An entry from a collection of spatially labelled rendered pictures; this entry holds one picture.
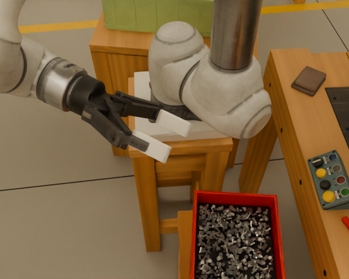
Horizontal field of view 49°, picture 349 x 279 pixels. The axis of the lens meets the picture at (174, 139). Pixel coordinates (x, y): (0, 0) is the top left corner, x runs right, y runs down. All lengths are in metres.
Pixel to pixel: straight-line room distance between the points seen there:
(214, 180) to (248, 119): 0.47
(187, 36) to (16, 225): 1.43
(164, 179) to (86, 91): 1.16
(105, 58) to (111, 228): 0.84
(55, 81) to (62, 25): 2.44
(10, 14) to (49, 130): 1.80
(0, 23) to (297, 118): 0.88
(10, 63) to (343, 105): 0.99
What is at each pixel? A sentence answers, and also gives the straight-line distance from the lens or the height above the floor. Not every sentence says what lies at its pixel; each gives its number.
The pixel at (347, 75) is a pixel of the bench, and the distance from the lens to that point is 1.45.
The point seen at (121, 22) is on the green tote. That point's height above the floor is 0.83.
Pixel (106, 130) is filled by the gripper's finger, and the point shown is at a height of 1.30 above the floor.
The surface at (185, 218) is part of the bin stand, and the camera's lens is 1.09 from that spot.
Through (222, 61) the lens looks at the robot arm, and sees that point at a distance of 0.88.
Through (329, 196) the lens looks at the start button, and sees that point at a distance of 1.04.
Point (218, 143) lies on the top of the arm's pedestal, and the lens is 1.17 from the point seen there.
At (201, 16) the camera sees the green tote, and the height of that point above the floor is 0.89.
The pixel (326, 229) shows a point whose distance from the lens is 1.04.
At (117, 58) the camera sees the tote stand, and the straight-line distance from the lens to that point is 1.63.
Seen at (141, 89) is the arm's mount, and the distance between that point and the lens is 1.28.
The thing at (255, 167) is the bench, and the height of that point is 0.27.
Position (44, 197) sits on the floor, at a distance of 2.14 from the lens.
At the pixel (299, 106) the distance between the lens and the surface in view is 1.26.
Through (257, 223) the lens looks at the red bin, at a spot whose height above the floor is 0.88.
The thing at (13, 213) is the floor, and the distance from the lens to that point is 2.15.
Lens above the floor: 1.78
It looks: 53 degrees down
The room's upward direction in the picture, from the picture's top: straight up
